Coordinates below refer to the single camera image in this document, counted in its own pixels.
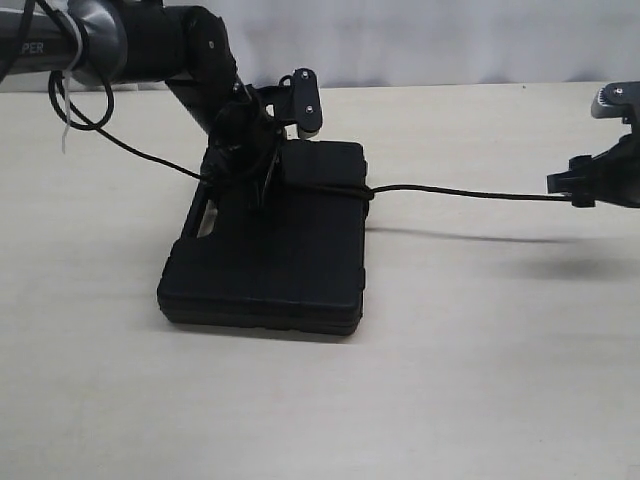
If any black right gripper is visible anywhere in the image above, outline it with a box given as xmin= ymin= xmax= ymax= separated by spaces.
xmin=546 ymin=118 xmax=639 ymax=208

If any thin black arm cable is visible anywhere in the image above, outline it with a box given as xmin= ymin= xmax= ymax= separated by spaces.
xmin=0 ymin=0 xmax=211 ymax=181

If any white backdrop curtain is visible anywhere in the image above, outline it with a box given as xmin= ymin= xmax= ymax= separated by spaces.
xmin=0 ymin=0 xmax=640 ymax=95

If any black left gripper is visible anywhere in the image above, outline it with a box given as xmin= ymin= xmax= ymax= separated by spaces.
xmin=200 ymin=85 xmax=284 ymax=211

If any black plastic carry case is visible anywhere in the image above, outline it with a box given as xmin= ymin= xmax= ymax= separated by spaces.
xmin=157 ymin=140 xmax=368 ymax=336

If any white zip tie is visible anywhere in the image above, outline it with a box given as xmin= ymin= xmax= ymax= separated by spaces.
xmin=37 ymin=1 xmax=84 ymax=154

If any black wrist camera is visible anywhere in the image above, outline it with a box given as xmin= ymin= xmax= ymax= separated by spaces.
xmin=591 ymin=81 xmax=639 ymax=125
xmin=276 ymin=67 xmax=323 ymax=140

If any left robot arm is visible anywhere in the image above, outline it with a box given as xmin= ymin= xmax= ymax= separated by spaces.
xmin=1 ymin=1 xmax=295 ymax=209

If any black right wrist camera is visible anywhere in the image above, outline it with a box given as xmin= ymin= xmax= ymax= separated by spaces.
xmin=591 ymin=81 xmax=639 ymax=125

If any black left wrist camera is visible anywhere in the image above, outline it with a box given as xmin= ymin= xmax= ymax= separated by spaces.
xmin=276 ymin=67 xmax=323 ymax=140

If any black cord with loop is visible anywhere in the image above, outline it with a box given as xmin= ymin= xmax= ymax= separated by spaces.
xmin=279 ymin=182 xmax=576 ymax=204

